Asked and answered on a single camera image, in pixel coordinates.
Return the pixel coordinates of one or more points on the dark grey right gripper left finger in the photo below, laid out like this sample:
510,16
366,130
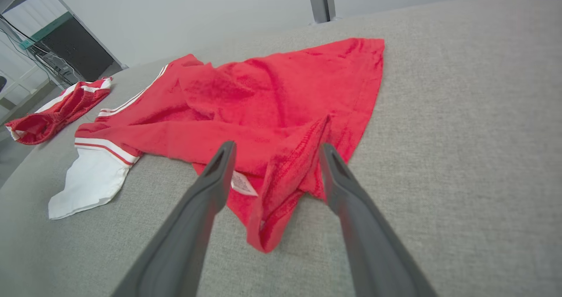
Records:
184,235

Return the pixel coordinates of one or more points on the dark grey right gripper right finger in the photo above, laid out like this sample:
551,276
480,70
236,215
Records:
369,244

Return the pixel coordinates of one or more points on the red shirt with white sleeves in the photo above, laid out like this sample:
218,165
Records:
263,103

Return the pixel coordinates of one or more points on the red shorts with white stripe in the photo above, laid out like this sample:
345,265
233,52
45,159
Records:
57,112

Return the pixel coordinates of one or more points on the black cabinet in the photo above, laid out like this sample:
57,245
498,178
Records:
79,46

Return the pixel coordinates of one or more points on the teal shelf board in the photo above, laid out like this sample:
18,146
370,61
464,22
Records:
48,29

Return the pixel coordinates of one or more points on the grey partition post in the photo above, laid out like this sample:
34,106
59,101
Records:
320,0

